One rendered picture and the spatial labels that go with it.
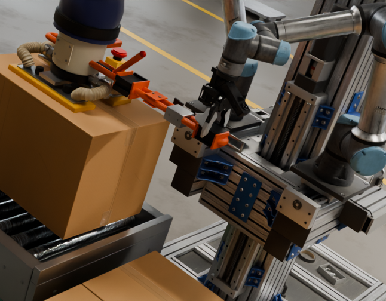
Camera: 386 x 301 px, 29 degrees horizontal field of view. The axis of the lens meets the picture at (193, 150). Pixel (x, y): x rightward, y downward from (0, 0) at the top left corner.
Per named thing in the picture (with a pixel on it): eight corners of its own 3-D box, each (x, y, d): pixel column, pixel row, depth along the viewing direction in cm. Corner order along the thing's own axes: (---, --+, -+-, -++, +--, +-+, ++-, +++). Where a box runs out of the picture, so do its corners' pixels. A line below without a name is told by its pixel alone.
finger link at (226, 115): (214, 121, 241) (216, 99, 234) (228, 130, 238) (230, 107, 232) (207, 126, 239) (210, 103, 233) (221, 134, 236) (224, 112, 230)
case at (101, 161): (-46, 154, 278) (-25, 55, 262) (36, 138, 310) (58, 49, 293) (63, 240, 250) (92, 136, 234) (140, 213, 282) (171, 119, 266)
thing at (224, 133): (190, 137, 232) (195, 122, 230) (204, 133, 237) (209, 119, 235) (211, 150, 228) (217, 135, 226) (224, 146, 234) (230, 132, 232)
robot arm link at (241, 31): (263, 33, 217) (236, 25, 214) (250, 67, 221) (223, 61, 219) (256, 24, 224) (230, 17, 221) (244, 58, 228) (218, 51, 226)
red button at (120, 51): (106, 55, 313) (108, 47, 311) (116, 54, 318) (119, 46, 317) (118, 63, 310) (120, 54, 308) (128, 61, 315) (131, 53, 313)
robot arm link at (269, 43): (284, 34, 230) (251, 25, 227) (295, 47, 221) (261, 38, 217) (275, 58, 234) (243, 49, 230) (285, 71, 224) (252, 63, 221)
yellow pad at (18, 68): (7, 68, 261) (10, 55, 259) (28, 66, 269) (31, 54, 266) (73, 113, 245) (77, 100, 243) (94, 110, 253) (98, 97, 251)
